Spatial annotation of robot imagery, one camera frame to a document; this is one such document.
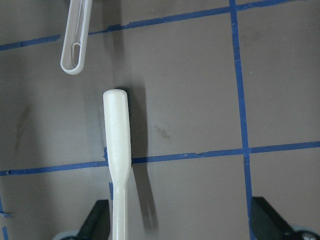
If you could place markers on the white brush black bristles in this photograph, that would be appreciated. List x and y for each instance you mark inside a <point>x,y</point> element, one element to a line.
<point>118,144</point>

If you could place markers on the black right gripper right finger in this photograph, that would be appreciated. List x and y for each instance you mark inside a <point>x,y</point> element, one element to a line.
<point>266,223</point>

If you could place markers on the white plastic dustpan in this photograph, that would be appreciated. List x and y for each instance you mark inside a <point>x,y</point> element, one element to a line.
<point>76,36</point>

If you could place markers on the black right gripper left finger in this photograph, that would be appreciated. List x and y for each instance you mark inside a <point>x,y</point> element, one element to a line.
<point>97,225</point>

